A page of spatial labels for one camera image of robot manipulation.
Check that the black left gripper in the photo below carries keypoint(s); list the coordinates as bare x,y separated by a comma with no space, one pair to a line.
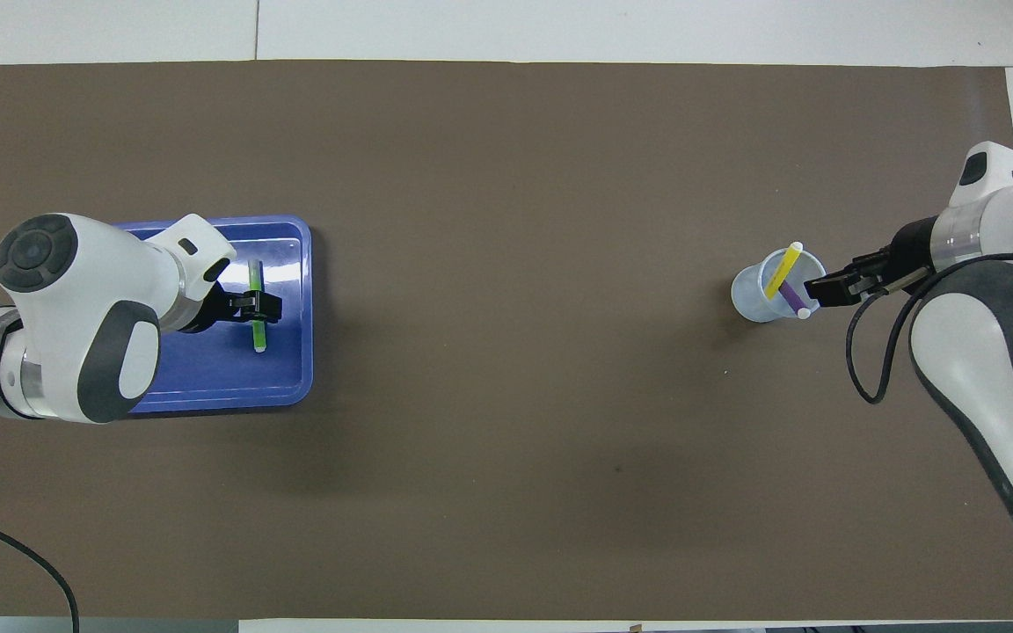
207,312

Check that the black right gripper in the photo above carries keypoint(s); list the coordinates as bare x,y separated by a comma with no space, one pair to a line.
915,246

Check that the green pen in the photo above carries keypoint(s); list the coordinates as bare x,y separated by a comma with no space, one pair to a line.
258,338

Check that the purple pen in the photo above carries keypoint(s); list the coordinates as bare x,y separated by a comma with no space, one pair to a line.
795,299

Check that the yellow pen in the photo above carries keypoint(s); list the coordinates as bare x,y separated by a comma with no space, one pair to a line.
783,271

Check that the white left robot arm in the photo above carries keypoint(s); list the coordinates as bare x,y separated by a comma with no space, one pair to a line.
76,308

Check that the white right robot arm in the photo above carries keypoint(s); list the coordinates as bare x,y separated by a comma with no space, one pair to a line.
990,352

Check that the blue plastic tray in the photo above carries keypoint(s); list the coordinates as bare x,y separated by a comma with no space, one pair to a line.
282,378

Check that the clear plastic cup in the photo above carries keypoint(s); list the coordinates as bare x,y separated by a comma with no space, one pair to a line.
748,299

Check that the brown table mat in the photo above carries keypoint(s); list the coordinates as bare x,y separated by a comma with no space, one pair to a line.
506,176

